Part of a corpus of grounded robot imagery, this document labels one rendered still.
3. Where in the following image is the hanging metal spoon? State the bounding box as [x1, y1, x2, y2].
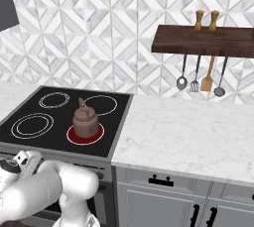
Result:
[176, 54, 189, 91]

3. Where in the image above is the grey cupboard door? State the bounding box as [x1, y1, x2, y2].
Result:
[116, 182, 208, 227]
[200, 197, 254, 227]

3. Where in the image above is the hanging wooden spatula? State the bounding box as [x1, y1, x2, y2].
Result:
[199, 56, 216, 92]

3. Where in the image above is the brown kettle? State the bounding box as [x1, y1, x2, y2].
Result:
[71, 97, 100, 139]

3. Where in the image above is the hanging slotted metal spatula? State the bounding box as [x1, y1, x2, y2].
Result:
[189, 55, 202, 93]

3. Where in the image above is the hanging metal skimmer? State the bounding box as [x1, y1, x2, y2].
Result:
[213, 56, 229, 98]

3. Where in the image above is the wooden pepper mill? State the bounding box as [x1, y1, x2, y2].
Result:
[208, 10, 220, 32]

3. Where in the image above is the grey range hood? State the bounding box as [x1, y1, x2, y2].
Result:
[0, 0, 20, 33]

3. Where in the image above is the grey drawer front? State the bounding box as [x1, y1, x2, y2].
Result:
[218, 181, 254, 203]
[115, 167, 213, 195]

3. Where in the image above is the black cupboard door handle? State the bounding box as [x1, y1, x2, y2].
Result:
[190, 203, 200, 227]
[204, 206, 218, 227]

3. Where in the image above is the dark wooden wall shelf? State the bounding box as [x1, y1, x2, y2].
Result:
[151, 24, 254, 59]

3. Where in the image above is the wooden salt mill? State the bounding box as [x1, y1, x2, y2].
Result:
[193, 9, 205, 32]

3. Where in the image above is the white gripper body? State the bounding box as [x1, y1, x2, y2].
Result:
[0, 170, 18, 188]

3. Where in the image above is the black glass-top stove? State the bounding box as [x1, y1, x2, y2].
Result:
[0, 85, 135, 227]

